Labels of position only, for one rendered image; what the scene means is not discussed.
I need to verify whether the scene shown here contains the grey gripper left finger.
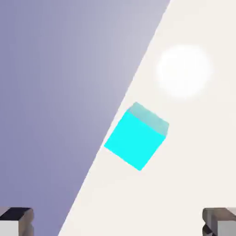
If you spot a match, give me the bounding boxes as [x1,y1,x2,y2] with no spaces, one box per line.
[0,206,35,236]

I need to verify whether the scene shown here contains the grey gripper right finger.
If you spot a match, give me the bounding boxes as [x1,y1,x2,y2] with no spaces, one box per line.
[202,207,236,236]

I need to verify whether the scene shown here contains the small cyan cube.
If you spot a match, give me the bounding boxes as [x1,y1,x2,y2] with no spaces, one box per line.
[104,101,170,171]

